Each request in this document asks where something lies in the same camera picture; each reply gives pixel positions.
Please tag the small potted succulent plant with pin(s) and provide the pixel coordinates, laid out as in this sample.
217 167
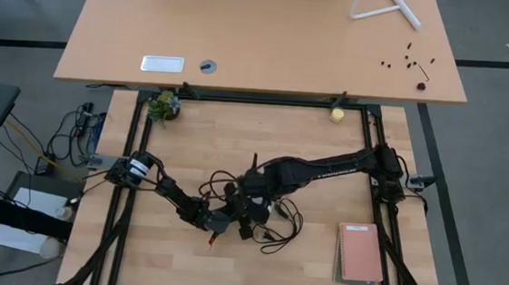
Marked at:
164 108

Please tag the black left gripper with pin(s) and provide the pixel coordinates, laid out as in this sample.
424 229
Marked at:
220 219

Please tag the green notebook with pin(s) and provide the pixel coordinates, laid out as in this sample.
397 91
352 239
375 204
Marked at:
352 284

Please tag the pink spiral notebook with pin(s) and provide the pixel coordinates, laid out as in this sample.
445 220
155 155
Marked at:
360 253

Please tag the light wooden desk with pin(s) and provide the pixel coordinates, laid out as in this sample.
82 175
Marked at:
267 34

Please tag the white paper sheet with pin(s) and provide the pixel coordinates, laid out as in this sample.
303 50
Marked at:
27 202

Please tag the white tube frame stand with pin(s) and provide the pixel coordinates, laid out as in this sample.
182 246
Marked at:
403 11

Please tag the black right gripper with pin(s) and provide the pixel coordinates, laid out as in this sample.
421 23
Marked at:
258 186

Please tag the silver rectangular plate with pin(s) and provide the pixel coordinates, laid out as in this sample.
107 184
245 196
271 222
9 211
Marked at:
162 64

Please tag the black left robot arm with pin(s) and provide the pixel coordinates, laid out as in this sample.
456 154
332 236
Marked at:
177 195

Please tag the black beam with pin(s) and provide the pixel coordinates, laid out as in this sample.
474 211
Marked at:
3 214

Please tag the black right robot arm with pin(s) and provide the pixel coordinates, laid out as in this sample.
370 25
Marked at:
334 171

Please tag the black desk clamp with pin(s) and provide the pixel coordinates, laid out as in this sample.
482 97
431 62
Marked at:
340 99
190 89

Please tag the black hex key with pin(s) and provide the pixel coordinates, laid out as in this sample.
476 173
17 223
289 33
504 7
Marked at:
424 74

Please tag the black aluminium table frame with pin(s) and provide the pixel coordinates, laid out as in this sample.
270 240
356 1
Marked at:
142 129

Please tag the black power adapter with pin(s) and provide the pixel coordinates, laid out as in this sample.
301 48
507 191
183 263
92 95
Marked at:
42 167

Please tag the black round knob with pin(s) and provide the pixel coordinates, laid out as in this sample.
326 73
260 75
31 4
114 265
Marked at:
421 86

